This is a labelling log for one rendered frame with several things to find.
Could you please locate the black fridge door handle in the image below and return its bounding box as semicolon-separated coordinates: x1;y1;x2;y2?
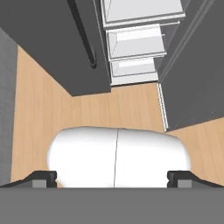
66;0;98;70

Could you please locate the white rounded object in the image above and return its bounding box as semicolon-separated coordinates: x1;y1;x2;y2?
46;125;193;189

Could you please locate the medium white fridge shelf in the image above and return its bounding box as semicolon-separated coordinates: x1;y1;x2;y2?
104;24;168;62

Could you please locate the dark grey open fridge door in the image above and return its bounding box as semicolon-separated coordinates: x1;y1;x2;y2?
154;0;224;133

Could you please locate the large white fridge shelf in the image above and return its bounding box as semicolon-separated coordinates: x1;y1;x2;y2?
100;0;187;29

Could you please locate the small white fridge shelf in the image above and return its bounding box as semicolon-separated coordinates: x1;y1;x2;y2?
109;56;159;87

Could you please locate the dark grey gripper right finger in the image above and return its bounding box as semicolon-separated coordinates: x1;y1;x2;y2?
166;170;224;189

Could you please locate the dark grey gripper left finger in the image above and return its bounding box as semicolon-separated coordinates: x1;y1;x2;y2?
0;170;58;189

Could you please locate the grey cabinet side panel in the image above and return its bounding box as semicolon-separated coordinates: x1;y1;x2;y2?
0;26;19;186

